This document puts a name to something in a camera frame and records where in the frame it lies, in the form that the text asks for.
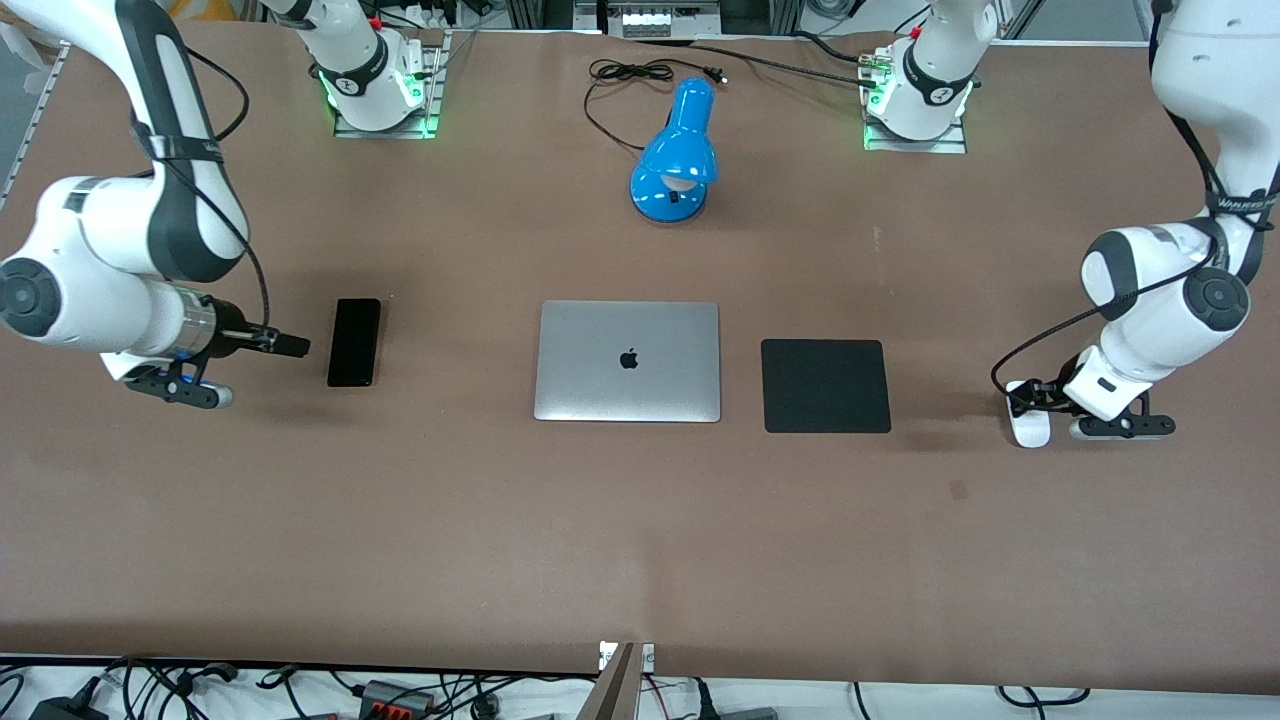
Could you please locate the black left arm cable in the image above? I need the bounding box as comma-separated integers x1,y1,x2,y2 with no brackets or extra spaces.
992,0,1280,401

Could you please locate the black square mouse pad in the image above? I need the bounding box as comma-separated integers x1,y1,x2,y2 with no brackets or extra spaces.
760,339,892,435

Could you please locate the white power strip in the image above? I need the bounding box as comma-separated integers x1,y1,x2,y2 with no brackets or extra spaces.
620,5,701,38

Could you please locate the blue desk lamp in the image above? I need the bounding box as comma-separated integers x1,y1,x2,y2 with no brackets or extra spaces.
629,77,719,224

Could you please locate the black orange connector box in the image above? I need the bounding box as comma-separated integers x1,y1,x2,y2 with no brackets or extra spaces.
358,678,438,719

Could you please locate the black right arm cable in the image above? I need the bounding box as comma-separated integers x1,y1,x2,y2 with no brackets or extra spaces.
130,45,277,341

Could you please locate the black lamp power cable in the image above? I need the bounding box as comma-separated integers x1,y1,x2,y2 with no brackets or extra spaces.
583,58,728,153

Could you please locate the black smartphone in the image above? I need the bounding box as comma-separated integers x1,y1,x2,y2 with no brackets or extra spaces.
327,298,382,388

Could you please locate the black cable to arm base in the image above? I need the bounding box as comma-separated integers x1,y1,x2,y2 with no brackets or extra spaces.
635,35,883,89

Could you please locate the silver closed laptop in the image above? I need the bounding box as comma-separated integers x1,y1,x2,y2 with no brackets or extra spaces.
533,300,722,424

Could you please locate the small metal post bracket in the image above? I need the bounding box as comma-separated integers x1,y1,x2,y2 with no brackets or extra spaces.
598,640,656,673

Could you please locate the wooden camera post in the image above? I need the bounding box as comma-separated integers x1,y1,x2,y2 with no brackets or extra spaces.
590,643,638,720

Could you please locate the perforated metal rail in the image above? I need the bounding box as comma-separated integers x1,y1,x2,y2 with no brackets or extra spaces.
0,45,69,206

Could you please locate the white computer mouse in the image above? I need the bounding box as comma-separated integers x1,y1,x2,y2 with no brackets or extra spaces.
1007,380,1052,449

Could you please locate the black power adapter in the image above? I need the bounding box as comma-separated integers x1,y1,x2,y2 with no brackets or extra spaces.
28,690,111,720

